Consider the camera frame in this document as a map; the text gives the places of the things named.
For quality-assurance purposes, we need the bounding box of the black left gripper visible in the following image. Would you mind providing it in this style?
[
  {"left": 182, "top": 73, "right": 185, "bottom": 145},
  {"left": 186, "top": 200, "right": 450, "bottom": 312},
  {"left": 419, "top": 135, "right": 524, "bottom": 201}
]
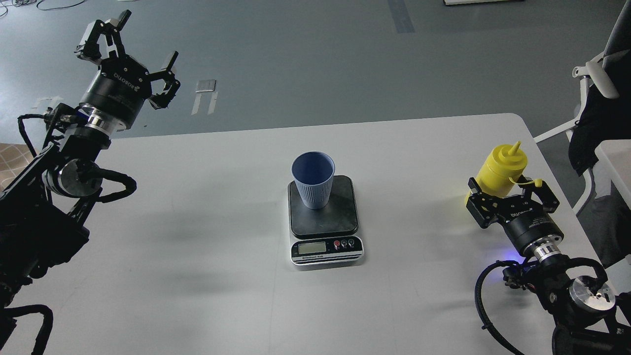
[{"left": 75, "top": 10, "right": 180, "bottom": 130}]

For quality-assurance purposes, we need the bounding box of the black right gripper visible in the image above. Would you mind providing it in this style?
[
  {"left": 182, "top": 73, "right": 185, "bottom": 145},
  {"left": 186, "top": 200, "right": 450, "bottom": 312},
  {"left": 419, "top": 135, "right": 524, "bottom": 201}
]
[{"left": 466, "top": 178, "right": 565, "bottom": 257}]

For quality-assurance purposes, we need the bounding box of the yellow squeeze bottle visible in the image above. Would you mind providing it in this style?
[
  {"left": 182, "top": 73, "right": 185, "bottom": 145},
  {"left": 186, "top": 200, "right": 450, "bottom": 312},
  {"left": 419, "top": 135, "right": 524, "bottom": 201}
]
[{"left": 475, "top": 141, "right": 543, "bottom": 198}]

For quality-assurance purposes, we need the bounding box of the blue ribbed plastic cup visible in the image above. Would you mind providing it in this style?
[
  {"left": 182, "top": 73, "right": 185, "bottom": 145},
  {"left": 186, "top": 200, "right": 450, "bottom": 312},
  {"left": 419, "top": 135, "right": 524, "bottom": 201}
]
[{"left": 291, "top": 151, "right": 335, "bottom": 210}]

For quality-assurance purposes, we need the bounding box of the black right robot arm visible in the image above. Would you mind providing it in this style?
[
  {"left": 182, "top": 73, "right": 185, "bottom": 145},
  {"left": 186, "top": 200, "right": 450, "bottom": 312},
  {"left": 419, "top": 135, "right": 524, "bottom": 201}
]
[{"left": 466, "top": 176, "right": 631, "bottom": 355}]

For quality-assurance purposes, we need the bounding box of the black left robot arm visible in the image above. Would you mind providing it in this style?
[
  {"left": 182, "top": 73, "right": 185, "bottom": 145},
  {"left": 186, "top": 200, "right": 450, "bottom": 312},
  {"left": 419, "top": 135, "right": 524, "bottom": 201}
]
[{"left": 0, "top": 10, "right": 180, "bottom": 355}]

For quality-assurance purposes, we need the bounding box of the black digital kitchen scale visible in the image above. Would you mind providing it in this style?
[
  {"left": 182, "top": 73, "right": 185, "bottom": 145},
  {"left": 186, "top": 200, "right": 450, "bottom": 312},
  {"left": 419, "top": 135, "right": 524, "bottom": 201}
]
[{"left": 287, "top": 175, "right": 365, "bottom": 268}]

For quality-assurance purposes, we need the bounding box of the grey floor plate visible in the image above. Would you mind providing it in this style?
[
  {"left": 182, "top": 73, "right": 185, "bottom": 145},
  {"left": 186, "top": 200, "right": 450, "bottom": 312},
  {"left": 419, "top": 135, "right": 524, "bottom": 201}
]
[{"left": 195, "top": 79, "right": 217, "bottom": 94}]

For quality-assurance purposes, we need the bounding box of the white office chair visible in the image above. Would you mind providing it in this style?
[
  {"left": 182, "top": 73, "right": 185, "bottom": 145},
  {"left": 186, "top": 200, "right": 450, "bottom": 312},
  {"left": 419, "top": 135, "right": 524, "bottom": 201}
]
[{"left": 534, "top": 10, "right": 631, "bottom": 269}]

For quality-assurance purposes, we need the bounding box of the black floor cable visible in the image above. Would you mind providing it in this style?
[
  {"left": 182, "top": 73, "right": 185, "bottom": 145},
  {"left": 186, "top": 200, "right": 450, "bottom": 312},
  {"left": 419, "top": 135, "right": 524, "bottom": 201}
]
[{"left": 0, "top": 0, "right": 87, "bottom": 11}]

